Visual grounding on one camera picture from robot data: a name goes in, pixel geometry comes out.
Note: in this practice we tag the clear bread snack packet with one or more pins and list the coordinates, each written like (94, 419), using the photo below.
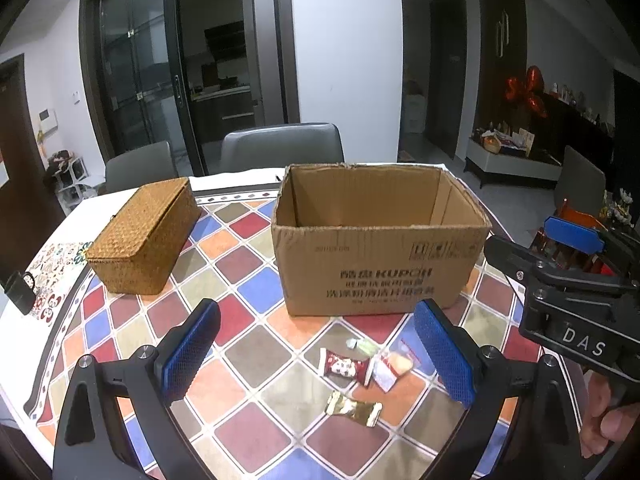
(392, 367)

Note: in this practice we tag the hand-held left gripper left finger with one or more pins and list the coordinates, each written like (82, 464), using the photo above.
(192, 355)

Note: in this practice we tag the wide grey dining chair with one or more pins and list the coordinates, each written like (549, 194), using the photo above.
(282, 147)

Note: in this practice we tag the cardboard box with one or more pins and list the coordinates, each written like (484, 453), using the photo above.
(380, 265)

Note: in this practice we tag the flower bouquet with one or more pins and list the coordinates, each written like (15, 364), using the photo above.
(617, 205)

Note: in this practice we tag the fruit basket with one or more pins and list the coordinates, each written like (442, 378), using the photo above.
(492, 142)

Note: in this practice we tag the low white cabinet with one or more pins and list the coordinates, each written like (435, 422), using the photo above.
(510, 166)

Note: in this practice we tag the red foil balloons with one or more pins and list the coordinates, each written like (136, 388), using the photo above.
(525, 92)

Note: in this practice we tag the brown wooden door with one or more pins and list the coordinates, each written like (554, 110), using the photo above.
(20, 145)

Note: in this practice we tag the colourful diamond patterned tablecloth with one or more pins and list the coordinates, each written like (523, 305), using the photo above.
(250, 300)

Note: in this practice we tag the green candy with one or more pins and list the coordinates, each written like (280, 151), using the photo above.
(361, 345)

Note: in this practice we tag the red white snack packet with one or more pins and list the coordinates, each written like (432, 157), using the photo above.
(345, 366)

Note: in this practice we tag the dark hallway door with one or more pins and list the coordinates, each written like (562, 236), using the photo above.
(447, 75)

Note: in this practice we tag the white hallway cabinet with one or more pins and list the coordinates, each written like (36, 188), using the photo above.
(412, 112)

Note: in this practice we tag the narrow grey dining chair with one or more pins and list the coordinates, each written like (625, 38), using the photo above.
(140, 165)

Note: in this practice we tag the sliding glass door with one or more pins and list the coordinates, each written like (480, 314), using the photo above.
(135, 70)

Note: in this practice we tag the small black pouch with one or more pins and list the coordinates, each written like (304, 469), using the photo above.
(20, 290)

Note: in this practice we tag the wooden child chair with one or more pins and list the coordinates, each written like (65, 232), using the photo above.
(575, 216)

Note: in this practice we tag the white wall intercom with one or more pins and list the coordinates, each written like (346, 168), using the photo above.
(48, 121)

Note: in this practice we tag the grey chair with black legs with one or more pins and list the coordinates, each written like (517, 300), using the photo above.
(580, 180)

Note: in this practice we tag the gold snack packet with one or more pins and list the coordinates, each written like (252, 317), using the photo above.
(354, 408)

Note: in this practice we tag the white shelf unit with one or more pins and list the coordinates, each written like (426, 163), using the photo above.
(67, 180)

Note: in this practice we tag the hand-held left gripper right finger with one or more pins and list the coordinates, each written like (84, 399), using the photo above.
(445, 355)

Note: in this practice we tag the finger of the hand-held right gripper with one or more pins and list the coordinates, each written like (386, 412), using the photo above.
(572, 234)
(515, 260)

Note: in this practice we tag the dark sideboard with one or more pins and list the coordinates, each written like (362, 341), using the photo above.
(580, 120)

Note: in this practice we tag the woven wicker box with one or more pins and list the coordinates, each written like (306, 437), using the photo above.
(145, 230)

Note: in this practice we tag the black range hood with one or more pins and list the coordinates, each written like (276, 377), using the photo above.
(225, 40)

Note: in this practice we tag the person's right hand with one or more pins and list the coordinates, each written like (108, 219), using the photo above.
(607, 422)

